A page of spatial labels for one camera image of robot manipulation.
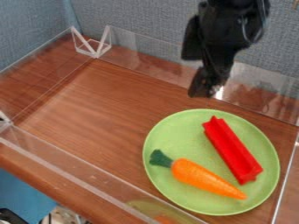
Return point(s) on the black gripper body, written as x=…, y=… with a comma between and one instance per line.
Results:
x=224, y=27

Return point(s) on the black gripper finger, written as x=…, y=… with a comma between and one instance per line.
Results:
x=207, y=83

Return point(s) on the orange toy carrot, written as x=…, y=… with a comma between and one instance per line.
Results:
x=194, y=175

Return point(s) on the green round plate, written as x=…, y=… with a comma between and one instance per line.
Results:
x=178, y=135

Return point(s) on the red plastic block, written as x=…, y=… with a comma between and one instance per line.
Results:
x=235, y=154

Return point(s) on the clear acrylic back wall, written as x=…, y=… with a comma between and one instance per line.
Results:
x=254, y=88

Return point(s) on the clear acrylic wall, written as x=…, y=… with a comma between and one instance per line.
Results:
x=95, y=193
x=30, y=78
x=254, y=88

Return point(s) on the clear acrylic corner bracket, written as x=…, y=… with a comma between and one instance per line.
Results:
x=91, y=47

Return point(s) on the clear acrylic front wall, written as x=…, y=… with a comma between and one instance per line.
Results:
x=95, y=193

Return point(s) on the clear acrylic left wall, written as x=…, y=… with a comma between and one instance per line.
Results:
x=30, y=78

